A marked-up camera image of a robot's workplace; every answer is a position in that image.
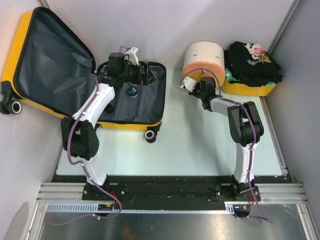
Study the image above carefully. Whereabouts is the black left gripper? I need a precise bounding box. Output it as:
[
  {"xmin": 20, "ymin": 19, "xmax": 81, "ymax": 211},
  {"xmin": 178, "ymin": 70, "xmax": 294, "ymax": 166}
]
[{"xmin": 119, "ymin": 59, "xmax": 157, "ymax": 86}]

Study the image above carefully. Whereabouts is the dark blue round tin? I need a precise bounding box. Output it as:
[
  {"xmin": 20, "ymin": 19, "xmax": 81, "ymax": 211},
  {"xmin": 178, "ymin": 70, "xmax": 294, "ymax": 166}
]
[{"xmin": 126, "ymin": 86, "xmax": 139, "ymax": 98}]

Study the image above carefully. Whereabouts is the white pastel mini drawer cabinet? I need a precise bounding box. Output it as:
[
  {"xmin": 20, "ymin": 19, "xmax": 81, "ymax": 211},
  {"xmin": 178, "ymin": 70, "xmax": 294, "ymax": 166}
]
[{"xmin": 181, "ymin": 41, "xmax": 226, "ymax": 86}]

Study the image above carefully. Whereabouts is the yellow plastic basket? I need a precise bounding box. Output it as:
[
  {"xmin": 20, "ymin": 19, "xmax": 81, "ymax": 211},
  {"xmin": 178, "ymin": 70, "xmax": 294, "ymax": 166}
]
[{"xmin": 221, "ymin": 80, "xmax": 277, "ymax": 97}]

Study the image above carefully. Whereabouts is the yellow Pikachu suitcase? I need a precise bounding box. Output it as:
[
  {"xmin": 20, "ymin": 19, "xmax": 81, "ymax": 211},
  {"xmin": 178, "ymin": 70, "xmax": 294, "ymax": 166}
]
[{"xmin": 0, "ymin": 7, "xmax": 167, "ymax": 143}]

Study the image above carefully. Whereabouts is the small dark brown jar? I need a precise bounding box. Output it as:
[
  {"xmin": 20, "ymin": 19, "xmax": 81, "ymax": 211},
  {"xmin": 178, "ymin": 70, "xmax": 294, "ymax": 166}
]
[{"xmin": 105, "ymin": 104, "xmax": 114, "ymax": 113}]

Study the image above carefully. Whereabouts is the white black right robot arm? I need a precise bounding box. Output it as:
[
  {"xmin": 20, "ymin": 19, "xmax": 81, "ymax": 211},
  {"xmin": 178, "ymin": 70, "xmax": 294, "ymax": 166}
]
[{"xmin": 184, "ymin": 76, "xmax": 264, "ymax": 201}]

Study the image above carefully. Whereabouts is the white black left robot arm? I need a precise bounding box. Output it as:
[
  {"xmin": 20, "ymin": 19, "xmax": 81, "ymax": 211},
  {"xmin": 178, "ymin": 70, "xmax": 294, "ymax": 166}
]
[{"xmin": 61, "ymin": 47, "xmax": 148, "ymax": 200}]

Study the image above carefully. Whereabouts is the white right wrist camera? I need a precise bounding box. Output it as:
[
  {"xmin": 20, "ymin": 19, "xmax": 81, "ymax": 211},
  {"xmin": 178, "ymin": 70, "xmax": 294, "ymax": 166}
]
[{"xmin": 179, "ymin": 76, "xmax": 198, "ymax": 93}]

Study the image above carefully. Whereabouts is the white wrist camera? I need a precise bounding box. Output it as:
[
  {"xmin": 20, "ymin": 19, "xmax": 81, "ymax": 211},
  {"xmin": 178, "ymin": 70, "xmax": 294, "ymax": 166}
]
[
  {"xmin": 179, "ymin": 76, "xmax": 198, "ymax": 93},
  {"xmin": 125, "ymin": 47, "xmax": 139, "ymax": 66}
]

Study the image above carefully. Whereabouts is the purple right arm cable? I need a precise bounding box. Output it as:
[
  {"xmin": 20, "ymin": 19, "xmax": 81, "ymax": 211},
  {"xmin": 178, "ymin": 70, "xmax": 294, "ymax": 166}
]
[{"xmin": 181, "ymin": 67, "xmax": 273, "ymax": 224}]

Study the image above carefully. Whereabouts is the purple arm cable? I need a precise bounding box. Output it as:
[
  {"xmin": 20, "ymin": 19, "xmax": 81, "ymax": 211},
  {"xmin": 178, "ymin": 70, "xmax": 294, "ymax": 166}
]
[
  {"xmin": 181, "ymin": 67, "xmax": 273, "ymax": 224},
  {"xmin": 46, "ymin": 44, "xmax": 123, "ymax": 226}
]

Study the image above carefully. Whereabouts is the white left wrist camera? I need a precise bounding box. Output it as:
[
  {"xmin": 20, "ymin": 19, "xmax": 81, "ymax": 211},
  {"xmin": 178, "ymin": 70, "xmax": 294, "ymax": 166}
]
[{"xmin": 125, "ymin": 47, "xmax": 139, "ymax": 66}]

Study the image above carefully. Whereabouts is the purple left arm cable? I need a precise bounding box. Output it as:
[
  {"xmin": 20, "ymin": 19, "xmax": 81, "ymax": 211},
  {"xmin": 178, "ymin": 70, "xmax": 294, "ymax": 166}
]
[{"xmin": 46, "ymin": 44, "xmax": 123, "ymax": 226}]

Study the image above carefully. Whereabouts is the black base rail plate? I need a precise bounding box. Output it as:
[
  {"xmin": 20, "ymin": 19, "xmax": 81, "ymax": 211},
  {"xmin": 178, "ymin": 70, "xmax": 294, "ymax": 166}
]
[{"xmin": 51, "ymin": 174, "xmax": 293, "ymax": 204}]

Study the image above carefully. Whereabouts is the white slotted cable duct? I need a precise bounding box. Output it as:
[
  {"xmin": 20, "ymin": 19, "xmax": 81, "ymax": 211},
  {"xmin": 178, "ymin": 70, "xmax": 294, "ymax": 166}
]
[{"xmin": 46, "ymin": 202, "xmax": 235, "ymax": 214}]

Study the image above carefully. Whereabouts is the right aluminium corner post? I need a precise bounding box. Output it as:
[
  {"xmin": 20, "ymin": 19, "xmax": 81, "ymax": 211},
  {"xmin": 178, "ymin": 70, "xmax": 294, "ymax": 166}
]
[{"xmin": 268, "ymin": 0, "xmax": 305, "ymax": 55}]

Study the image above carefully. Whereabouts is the aluminium corner post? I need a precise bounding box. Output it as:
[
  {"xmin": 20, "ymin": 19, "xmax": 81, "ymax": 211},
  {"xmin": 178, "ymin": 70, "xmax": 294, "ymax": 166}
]
[
  {"xmin": 36, "ymin": 0, "xmax": 51, "ymax": 10},
  {"xmin": 268, "ymin": 0, "xmax": 305, "ymax": 55}
]

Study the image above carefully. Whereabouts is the left aluminium corner post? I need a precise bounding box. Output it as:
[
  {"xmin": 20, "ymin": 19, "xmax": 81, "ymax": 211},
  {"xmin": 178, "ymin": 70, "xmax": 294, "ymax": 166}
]
[{"xmin": 36, "ymin": 0, "xmax": 51, "ymax": 10}]

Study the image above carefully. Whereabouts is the aluminium frame rail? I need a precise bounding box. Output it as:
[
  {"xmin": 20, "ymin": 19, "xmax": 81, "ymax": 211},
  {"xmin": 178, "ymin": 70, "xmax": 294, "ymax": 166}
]
[{"xmin": 36, "ymin": 182, "xmax": 309, "ymax": 204}]

